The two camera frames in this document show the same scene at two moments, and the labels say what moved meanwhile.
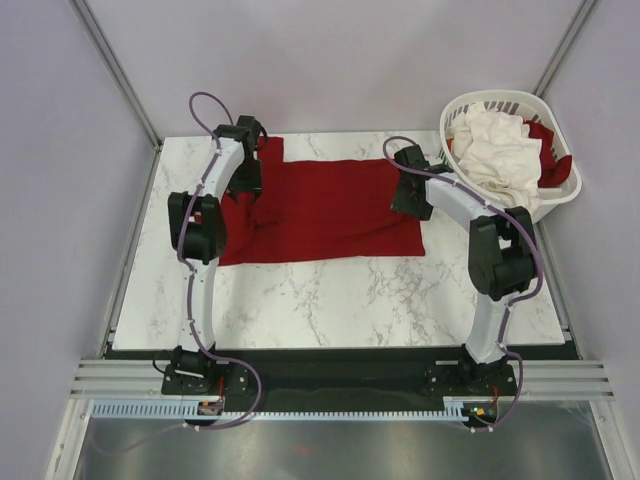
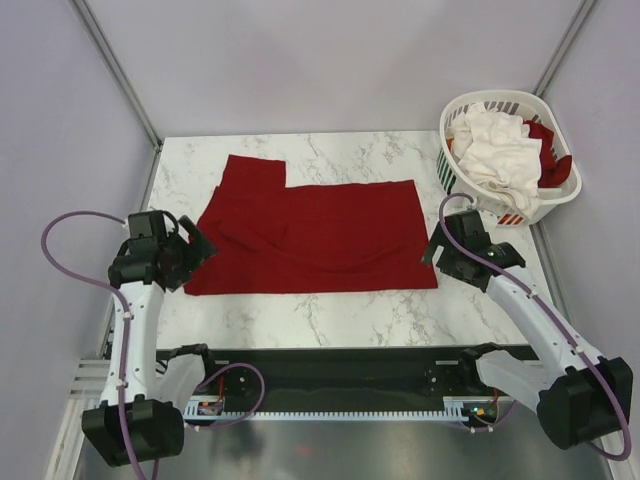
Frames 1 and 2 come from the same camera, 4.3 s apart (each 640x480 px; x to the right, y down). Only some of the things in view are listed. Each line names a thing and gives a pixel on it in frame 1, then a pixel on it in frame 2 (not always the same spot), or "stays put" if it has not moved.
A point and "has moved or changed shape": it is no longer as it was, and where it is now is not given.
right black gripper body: [412, 206] to [448, 259]
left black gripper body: [247, 179] to [184, 257]
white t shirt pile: [496, 158] stays put
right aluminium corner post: [564, 47] stays put
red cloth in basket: [554, 170] stays put
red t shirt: [325, 209] has moved or changed shape
